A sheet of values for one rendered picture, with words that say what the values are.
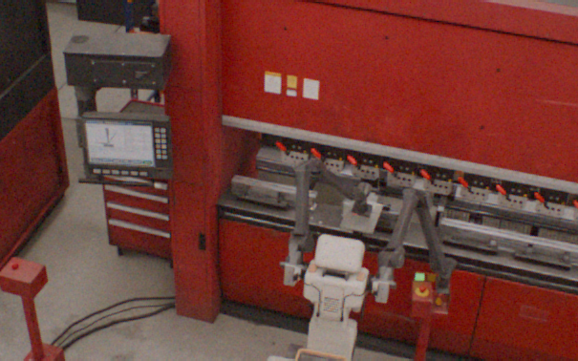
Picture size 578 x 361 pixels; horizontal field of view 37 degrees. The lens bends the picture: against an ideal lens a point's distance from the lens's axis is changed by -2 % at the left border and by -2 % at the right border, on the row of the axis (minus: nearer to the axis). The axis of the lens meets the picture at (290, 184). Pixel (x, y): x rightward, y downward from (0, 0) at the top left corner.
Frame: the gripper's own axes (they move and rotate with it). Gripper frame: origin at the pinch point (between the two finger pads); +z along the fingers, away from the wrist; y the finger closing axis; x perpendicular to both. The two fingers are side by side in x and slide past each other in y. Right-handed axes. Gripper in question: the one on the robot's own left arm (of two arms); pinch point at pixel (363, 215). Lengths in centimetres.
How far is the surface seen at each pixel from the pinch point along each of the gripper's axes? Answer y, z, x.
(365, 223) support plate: -2.3, 1.3, 4.0
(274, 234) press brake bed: 51, 27, 11
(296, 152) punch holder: 43, -13, -23
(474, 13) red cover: -41, -98, -69
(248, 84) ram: 71, -45, -40
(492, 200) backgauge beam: -66, 26, -38
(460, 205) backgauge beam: -48, 29, -32
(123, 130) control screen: 120, -62, 10
